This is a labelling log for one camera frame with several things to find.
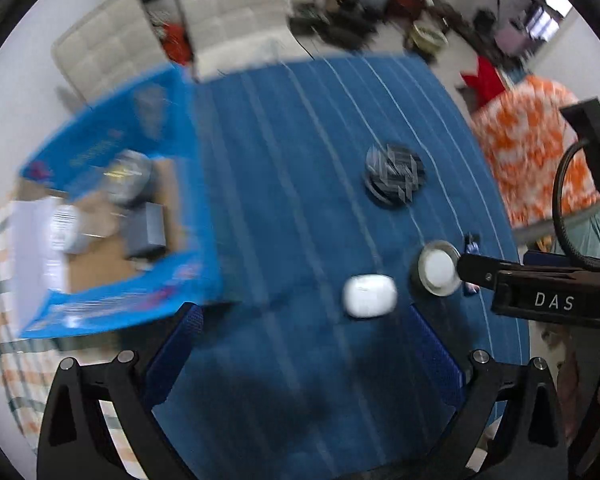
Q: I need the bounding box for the small dark glass bottle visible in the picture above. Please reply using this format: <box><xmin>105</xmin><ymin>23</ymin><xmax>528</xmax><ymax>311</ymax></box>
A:
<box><xmin>463</xmin><ymin>233</ymin><xmax>480</xmax><ymax>297</ymax></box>

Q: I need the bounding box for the white oval earbud case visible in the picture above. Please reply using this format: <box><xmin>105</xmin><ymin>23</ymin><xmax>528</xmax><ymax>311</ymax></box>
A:
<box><xmin>342</xmin><ymin>274</ymin><xmax>398</xmax><ymax>318</ymax></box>

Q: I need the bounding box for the black patterned round compact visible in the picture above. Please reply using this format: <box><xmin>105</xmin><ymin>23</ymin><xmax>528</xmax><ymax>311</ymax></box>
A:
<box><xmin>363</xmin><ymin>144</ymin><xmax>426</xmax><ymax>209</ymax></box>

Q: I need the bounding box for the clear acrylic cube box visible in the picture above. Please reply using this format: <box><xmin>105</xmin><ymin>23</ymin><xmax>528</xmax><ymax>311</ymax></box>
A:
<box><xmin>120</xmin><ymin>203</ymin><xmax>166</xmax><ymax>259</ymax></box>

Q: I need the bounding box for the silver metal tin can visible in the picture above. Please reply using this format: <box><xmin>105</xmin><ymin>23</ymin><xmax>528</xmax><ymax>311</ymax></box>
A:
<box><xmin>102</xmin><ymin>150</ymin><xmax>157</xmax><ymax>209</ymax></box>

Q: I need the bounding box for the white round jar green logo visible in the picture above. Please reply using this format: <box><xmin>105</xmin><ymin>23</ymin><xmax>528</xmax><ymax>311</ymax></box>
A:
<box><xmin>48</xmin><ymin>204</ymin><xmax>88</xmax><ymax>255</ymax></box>

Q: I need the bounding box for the plaid checked cloth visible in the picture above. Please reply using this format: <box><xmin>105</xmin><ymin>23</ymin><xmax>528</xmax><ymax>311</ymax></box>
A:
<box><xmin>0</xmin><ymin>202</ymin><xmax>121</xmax><ymax>478</ymax></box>

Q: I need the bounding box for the orange floral cushion chair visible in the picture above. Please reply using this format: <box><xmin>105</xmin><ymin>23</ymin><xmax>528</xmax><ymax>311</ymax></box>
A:
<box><xmin>470</xmin><ymin>75</ymin><xmax>579</xmax><ymax>230</ymax></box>

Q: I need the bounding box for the blue cardboard box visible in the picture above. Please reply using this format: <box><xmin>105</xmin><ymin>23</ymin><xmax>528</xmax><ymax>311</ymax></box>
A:
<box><xmin>10</xmin><ymin>64</ymin><xmax>222</xmax><ymax>338</ymax></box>

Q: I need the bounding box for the red cloth item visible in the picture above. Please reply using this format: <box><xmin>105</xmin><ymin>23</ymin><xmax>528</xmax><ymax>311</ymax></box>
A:
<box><xmin>460</xmin><ymin>55</ymin><xmax>506</xmax><ymax>110</ymax></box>

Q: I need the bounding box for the blue striped tablecloth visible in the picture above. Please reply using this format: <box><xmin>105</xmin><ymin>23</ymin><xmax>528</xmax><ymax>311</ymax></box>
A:
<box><xmin>156</xmin><ymin>55</ymin><xmax>529</xmax><ymax>479</ymax></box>

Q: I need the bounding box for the black weight bench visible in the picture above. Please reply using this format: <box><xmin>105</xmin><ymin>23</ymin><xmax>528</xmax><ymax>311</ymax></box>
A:
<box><xmin>327</xmin><ymin>0</ymin><xmax>390</xmax><ymax>51</ymax></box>

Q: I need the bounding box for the left white padded chair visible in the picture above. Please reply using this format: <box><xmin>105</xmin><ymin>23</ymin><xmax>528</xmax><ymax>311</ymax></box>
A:
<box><xmin>52</xmin><ymin>0</ymin><xmax>169</xmax><ymax>103</ymax></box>

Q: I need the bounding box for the white padded chair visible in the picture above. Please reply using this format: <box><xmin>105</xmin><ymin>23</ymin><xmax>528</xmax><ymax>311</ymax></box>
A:
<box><xmin>176</xmin><ymin>0</ymin><xmax>310</xmax><ymax>80</ymax></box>
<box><xmin>52</xmin><ymin>0</ymin><xmax>169</xmax><ymax>103</ymax></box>

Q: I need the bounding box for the red plastic bag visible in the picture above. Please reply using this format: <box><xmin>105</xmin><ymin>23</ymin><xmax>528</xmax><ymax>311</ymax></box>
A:
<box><xmin>161</xmin><ymin>23</ymin><xmax>193</xmax><ymax>66</ymax></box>

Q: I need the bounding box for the right white padded chair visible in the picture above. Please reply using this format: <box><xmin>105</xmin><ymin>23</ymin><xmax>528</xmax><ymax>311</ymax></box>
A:
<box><xmin>176</xmin><ymin>0</ymin><xmax>310</xmax><ymax>80</ymax></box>

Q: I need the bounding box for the black cable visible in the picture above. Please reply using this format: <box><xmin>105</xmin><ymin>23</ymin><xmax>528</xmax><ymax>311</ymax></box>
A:
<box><xmin>550</xmin><ymin>136</ymin><xmax>600</xmax><ymax>271</ymax></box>

